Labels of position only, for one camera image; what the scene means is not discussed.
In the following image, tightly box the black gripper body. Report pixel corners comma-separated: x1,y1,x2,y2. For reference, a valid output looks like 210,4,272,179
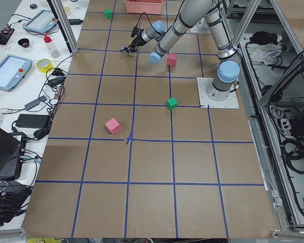
130,26,148,48

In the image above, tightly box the green cube near arm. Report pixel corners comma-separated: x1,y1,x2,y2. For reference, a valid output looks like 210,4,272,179
166,97,178,110

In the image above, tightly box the pink plastic bin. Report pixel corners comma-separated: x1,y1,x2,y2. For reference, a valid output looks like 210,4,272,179
125,0,164,14

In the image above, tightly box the pink cube near centre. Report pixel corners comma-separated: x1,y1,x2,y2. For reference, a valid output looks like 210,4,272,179
166,53,178,67

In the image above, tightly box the pink cube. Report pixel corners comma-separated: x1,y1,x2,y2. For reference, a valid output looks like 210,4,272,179
166,53,178,67
105,117,121,135

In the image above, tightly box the green cube near bin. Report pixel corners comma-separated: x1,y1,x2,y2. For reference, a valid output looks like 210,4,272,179
103,9,113,19

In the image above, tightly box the clear squeeze bottle red cap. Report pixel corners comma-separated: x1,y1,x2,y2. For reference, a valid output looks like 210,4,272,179
44,34,60,58

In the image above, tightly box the pink cube far side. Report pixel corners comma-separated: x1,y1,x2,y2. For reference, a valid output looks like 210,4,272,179
105,117,121,135

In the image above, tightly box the yellow tape roll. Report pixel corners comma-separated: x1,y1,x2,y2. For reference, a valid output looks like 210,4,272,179
36,58,54,73

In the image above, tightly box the teach pendant far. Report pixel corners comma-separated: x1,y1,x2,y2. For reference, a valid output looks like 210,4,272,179
22,10,57,34

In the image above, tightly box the teach pendant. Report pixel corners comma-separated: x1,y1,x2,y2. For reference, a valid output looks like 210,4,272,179
0,55,32,92
22,10,57,34

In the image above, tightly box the black bowl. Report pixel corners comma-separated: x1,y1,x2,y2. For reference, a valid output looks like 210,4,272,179
17,38,30,48

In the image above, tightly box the teach pendant near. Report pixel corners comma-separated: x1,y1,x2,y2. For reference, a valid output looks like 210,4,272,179
0,55,32,92

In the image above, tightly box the black power adapter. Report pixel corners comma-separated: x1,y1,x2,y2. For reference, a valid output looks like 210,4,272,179
16,114,49,129

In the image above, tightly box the white crumpled cloth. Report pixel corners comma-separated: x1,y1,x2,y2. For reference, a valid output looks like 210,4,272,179
250,44,282,65

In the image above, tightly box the black laptop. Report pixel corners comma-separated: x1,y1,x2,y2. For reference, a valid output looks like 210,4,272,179
0,128,26,181

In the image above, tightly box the aluminium frame post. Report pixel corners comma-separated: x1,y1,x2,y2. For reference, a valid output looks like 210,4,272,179
47,0,79,54

